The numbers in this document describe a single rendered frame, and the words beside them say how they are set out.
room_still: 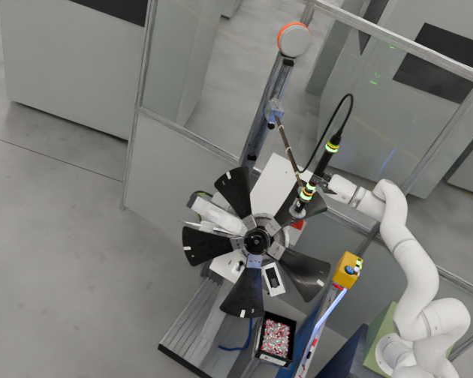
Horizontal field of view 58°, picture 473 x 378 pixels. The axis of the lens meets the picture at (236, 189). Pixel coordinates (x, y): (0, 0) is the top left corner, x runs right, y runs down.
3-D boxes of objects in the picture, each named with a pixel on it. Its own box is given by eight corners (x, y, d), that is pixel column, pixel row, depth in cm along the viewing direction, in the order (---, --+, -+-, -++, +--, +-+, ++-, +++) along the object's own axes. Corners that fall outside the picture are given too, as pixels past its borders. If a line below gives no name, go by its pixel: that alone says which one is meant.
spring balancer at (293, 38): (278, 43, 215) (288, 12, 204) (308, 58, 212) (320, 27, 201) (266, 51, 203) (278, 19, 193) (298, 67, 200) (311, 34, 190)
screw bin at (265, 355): (260, 317, 212) (264, 310, 207) (291, 328, 213) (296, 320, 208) (253, 357, 195) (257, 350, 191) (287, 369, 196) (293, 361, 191)
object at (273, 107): (263, 111, 223) (268, 97, 218) (275, 112, 225) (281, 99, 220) (266, 122, 216) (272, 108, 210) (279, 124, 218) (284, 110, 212)
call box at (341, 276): (338, 262, 233) (346, 250, 226) (354, 271, 231) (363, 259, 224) (329, 281, 221) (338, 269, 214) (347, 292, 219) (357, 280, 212)
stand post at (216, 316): (200, 336, 285) (238, 250, 226) (212, 343, 283) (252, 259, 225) (197, 341, 281) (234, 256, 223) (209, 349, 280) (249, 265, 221)
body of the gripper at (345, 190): (347, 210, 162) (321, 196, 164) (353, 196, 169) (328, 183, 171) (357, 196, 157) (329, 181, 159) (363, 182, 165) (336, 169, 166)
